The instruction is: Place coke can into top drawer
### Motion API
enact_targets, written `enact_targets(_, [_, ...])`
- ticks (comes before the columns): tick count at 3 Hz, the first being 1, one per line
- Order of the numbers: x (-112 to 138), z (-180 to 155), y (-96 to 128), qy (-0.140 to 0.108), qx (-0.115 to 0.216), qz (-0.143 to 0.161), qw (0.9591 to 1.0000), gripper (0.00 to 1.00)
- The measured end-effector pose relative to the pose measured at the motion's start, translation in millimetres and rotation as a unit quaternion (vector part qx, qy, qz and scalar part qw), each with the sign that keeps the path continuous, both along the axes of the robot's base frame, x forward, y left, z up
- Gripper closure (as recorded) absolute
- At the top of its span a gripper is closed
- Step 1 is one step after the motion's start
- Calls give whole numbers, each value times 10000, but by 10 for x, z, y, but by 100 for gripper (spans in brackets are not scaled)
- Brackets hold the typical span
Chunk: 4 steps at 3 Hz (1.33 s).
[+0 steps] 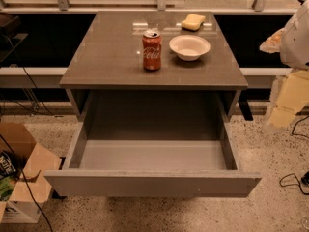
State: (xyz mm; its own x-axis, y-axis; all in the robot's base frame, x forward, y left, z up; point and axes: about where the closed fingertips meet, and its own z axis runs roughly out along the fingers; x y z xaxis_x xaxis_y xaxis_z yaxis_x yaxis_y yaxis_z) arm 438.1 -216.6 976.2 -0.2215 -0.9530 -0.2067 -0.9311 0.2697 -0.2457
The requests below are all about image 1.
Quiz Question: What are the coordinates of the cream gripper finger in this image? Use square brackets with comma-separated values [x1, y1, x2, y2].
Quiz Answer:
[259, 29, 284, 53]
[264, 70, 309, 134]

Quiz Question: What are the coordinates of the red coke can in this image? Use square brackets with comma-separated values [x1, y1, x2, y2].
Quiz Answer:
[142, 29, 161, 71]

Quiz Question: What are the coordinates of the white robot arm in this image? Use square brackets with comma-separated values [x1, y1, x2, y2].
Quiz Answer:
[260, 0, 309, 133]

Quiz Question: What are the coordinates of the open grey top drawer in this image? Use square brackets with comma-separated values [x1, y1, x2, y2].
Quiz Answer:
[45, 91, 262, 197]

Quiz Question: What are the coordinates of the grey cabinet with top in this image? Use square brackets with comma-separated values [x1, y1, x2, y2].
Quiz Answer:
[60, 11, 247, 114]

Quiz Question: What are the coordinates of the yellow sponge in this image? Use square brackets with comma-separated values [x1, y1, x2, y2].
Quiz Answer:
[181, 14, 206, 31]

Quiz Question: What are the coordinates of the white paper bowl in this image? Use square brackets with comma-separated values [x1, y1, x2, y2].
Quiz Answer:
[169, 35, 211, 61]

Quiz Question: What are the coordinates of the metal window railing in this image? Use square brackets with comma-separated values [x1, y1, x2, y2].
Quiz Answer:
[0, 0, 309, 16]

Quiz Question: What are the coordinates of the brown cardboard box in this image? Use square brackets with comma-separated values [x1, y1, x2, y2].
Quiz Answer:
[0, 123, 61, 223]

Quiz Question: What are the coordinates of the black snack bag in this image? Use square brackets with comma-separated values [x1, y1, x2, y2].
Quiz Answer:
[0, 152, 16, 179]

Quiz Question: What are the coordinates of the green snack bag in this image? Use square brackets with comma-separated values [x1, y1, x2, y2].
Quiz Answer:
[0, 176, 17, 201]

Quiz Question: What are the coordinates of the black cable on right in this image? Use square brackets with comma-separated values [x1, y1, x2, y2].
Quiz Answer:
[278, 114, 309, 196]

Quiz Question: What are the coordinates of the black cable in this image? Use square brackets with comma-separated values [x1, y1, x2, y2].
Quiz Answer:
[0, 32, 62, 232]
[278, 114, 309, 196]

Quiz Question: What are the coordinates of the black cable on left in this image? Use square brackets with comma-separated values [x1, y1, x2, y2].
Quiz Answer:
[0, 32, 62, 232]

